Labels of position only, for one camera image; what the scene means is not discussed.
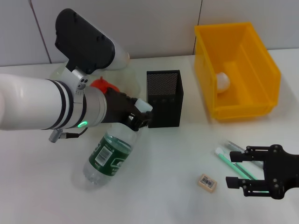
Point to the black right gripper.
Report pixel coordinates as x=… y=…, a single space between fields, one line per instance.
x=282 y=170

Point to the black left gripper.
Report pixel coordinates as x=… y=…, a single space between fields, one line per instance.
x=116 y=107

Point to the clear green-label water bottle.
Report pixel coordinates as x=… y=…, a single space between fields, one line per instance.
x=109 y=154

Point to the white paper ball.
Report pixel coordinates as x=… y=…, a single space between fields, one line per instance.
x=223 y=81

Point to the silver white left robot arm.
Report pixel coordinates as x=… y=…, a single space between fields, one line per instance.
x=35 y=102

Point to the mint green utility knife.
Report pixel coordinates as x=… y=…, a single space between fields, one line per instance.
x=224 y=157

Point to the grey marker pen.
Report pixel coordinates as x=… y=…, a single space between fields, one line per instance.
x=233 y=145

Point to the black mesh pen holder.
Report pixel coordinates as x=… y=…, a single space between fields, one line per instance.
x=163 y=112

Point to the beige barcode eraser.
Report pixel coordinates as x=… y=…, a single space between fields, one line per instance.
x=207 y=183

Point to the pale green glass fruit plate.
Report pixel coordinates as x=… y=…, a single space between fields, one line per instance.
x=130 y=81

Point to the yellow plastic bin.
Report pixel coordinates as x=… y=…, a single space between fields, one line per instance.
x=252 y=93

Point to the left wrist camera housing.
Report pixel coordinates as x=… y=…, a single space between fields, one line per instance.
x=81 y=39

